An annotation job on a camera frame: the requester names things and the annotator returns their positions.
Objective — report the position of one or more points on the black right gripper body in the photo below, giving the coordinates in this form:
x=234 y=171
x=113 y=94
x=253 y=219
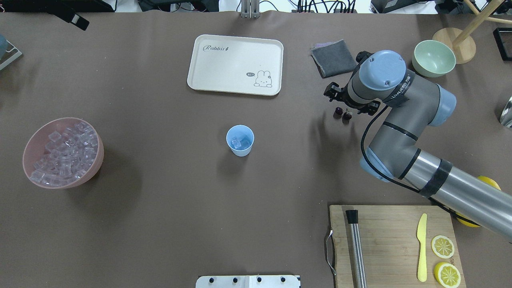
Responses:
x=332 y=91

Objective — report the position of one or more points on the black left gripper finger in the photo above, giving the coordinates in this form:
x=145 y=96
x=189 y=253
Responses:
x=70 y=16

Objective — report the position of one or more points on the dark red cherries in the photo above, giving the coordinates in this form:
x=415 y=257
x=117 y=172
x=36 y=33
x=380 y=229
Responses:
x=341 y=114

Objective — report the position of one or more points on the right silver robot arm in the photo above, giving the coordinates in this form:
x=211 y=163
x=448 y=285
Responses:
x=416 y=103

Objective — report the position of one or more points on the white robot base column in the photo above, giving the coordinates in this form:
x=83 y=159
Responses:
x=249 y=281

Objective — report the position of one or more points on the light blue plastic cup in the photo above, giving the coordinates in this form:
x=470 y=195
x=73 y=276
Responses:
x=240 y=139

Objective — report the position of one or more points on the wooden cup stand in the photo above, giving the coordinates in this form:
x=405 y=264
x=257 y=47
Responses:
x=460 y=41

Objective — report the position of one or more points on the clear ice cubes pile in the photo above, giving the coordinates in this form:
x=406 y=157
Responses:
x=66 y=156

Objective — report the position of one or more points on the metal ice scoop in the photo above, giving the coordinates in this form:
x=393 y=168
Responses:
x=506 y=115

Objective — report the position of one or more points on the grey folded cloth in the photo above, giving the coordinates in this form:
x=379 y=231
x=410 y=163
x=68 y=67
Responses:
x=333 y=58

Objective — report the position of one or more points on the cream rabbit tray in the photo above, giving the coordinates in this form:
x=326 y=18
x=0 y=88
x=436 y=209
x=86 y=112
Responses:
x=231 y=64

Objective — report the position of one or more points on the mint green bowl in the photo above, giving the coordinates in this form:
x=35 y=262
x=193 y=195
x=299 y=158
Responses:
x=433 y=58

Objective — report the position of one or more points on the pink bowl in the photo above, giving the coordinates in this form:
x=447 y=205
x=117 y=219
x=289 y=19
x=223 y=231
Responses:
x=36 y=144

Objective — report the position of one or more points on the wooden cutting board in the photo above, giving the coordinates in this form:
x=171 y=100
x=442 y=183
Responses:
x=390 y=247

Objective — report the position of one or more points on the yellow lemon outer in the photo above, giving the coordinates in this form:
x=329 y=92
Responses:
x=489 y=181

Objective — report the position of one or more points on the yellow lemon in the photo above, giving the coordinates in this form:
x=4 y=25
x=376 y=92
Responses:
x=489 y=181
x=463 y=220

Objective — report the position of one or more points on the yellow lemon inner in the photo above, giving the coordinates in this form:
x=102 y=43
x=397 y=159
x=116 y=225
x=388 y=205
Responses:
x=463 y=220

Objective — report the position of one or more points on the lemon slice inner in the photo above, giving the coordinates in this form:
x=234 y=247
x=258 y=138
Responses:
x=443 y=247

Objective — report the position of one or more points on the yellow plastic knife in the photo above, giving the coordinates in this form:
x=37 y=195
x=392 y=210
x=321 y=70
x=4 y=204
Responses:
x=421 y=237

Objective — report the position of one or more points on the lemon slice near edge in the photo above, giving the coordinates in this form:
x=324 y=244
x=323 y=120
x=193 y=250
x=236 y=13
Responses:
x=447 y=275

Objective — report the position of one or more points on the aluminium frame post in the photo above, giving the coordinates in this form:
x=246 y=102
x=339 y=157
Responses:
x=250 y=9

